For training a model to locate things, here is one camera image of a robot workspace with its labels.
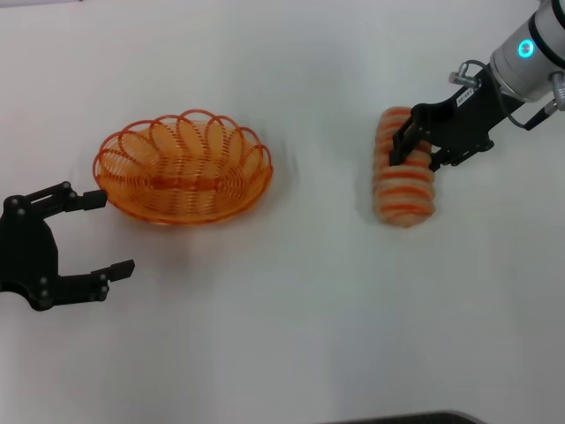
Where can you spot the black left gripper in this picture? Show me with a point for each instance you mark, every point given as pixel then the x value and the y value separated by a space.
pixel 26 252

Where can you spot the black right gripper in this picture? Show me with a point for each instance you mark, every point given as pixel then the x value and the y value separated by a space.
pixel 463 123

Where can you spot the orange striped bread loaf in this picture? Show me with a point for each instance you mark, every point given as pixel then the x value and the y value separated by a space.
pixel 404 194

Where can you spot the silver connector on right arm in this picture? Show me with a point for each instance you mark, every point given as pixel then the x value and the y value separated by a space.
pixel 559 90

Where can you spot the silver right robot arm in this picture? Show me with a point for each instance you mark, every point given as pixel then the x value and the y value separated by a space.
pixel 543 26

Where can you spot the silver connector beside gripper label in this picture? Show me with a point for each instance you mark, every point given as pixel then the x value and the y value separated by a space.
pixel 461 76

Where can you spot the black curved panel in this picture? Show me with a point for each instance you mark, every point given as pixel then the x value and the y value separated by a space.
pixel 406 418

